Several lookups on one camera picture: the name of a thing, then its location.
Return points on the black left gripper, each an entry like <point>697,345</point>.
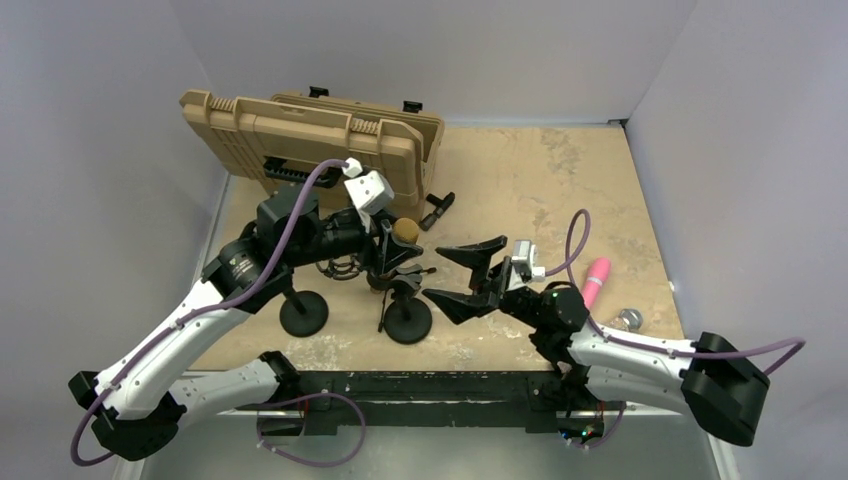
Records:
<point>378,256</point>

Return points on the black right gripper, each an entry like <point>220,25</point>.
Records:
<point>477,257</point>

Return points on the black tripod shock mount stand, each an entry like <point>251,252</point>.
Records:
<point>351,268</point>

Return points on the black round gold-mic stand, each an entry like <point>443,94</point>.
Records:
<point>407,319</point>

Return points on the black round base stand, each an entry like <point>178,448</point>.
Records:
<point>303,313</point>

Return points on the pink microphone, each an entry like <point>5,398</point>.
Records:
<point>596,277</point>

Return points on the silver mesh glitter microphone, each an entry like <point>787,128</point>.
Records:
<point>628,319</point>

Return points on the gold microphone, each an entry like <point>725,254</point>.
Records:
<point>394,245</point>

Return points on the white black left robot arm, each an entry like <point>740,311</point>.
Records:
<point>139,404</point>

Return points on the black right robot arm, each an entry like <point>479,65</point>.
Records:
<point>707,378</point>

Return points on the black cylindrical adapter piece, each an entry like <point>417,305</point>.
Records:
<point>428,221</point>

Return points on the black T-shaped adapter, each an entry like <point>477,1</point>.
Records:
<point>441,204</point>

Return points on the tan plastic hard case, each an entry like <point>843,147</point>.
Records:
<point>306,129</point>

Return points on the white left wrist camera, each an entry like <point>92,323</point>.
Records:
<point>369,193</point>

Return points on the black case carry handle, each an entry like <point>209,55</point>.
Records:
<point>277,169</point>

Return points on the black mounting rail base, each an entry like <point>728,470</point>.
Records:
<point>533,401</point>

